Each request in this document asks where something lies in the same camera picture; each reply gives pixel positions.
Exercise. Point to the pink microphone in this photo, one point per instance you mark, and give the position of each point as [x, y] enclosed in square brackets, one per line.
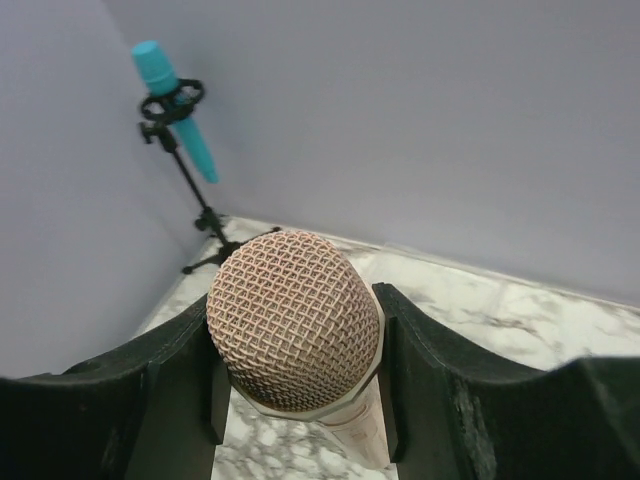
[302, 335]

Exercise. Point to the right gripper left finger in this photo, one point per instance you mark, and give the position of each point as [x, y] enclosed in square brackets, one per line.
[153, 408]

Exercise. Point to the blue microphone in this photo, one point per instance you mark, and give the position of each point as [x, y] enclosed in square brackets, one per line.
[172, 101]

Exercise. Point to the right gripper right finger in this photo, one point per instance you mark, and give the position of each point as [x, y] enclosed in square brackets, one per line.
[455, 410]

